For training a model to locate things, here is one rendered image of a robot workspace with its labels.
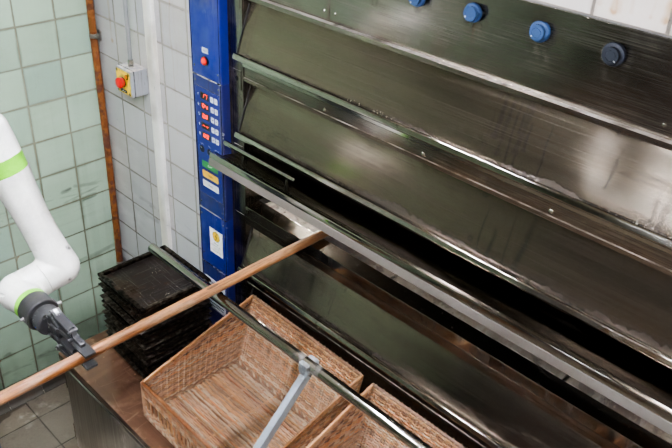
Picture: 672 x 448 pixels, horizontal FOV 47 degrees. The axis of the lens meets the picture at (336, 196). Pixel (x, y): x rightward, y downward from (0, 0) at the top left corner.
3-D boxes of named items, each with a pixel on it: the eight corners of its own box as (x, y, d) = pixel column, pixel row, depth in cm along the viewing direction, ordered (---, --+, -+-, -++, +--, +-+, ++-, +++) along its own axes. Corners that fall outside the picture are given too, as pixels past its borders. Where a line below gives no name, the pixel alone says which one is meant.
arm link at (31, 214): (-19, 180, 210) (-6, 185, 201) (19, 160, 216) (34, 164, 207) (43, 289, 225) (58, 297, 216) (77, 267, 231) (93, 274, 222)
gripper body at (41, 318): (55, 297, 206) (73, 313, 201) (59, 322, 211) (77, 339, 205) (28, 309, 202) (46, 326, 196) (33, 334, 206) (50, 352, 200)
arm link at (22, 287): (-2, 307, 218) (-17, 280, 211) (38, 283, 225) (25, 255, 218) (22, 331, 210) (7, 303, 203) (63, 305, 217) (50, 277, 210)
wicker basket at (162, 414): (254, 350, 289) (253, 291, 275) (362, 437, 255) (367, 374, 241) (140, 415, 259) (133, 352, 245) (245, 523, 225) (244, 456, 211)
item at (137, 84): (134, 86, 291) (131, 60, 286) (149, 94, 285) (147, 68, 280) (116, 90, 286) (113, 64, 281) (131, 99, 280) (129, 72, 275)
